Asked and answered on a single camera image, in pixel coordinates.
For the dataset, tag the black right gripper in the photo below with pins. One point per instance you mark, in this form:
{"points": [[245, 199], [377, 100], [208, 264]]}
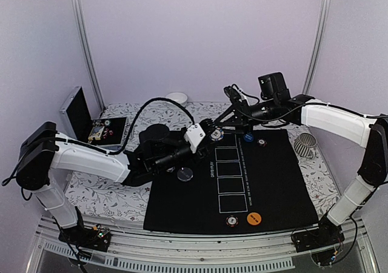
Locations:
{"points": [[241, 111]]}

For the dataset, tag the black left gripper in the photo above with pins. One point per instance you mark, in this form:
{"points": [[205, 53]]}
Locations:
{"points": [[204, 151]]}

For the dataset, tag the blue small blind button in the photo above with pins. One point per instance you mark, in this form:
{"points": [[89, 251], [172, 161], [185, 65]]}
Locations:
{"points": [[248, 137]]}

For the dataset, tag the red white chips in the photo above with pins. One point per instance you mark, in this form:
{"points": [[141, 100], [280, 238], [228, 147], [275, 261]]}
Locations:
{"points": [[232, 221], [261, 142]]}

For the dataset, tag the black dealer button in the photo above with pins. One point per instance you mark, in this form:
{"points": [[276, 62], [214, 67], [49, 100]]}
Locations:
{"points": [[184, 174]]}

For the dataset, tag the orange big blind button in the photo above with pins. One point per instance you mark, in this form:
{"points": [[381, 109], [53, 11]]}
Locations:
{"points": [[254, 219]]}

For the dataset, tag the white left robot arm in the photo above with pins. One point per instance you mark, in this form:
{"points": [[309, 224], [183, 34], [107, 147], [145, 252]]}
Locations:
{"points": [[159, 150]]}

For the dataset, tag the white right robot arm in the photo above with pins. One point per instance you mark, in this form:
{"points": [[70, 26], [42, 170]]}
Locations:
{"points": [[367, 131]]}

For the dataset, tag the white ceramic bowl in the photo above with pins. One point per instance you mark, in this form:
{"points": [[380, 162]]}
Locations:
{"points": [[178, 97]]}

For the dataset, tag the black poker play mat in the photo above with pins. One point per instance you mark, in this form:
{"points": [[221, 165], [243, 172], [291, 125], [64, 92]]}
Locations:
{"points": [[237, 178]]}

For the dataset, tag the card box in case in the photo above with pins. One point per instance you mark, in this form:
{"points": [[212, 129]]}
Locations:
{"points": [[96, 133]]}

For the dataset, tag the aluminium poker case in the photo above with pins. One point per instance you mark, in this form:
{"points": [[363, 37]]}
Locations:
{"points": [[78, 122]]}

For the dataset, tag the front aluminium rail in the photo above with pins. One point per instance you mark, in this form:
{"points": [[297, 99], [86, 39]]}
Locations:
{"points": [[132, 249]]}

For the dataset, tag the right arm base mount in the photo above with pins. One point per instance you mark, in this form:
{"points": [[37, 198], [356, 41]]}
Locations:
{"points": [[324, 243]]}

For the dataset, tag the right aluminium frame post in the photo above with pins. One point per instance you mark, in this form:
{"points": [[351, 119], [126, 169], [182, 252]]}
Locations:
{"points": [[317, 44]]}

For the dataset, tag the aluminium frame post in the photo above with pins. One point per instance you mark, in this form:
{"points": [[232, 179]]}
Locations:
{"points": [[317, 44], [87, 53]]}

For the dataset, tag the left aluminium frame post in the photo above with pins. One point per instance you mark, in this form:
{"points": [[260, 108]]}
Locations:
{"points": [[87, 53]]}

